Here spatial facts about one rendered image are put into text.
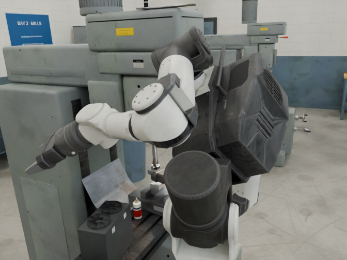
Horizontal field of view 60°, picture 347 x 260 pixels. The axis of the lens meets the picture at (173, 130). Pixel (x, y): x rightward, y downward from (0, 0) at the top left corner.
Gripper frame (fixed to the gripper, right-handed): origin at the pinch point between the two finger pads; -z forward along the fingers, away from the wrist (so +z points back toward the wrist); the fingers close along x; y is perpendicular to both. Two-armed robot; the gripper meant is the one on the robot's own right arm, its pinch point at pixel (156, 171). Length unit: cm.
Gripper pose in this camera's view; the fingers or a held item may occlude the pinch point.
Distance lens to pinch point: 156.9
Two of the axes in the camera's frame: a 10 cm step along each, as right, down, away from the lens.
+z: 7.0, 1.9, -6.9
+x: -7.1, 2.4, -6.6
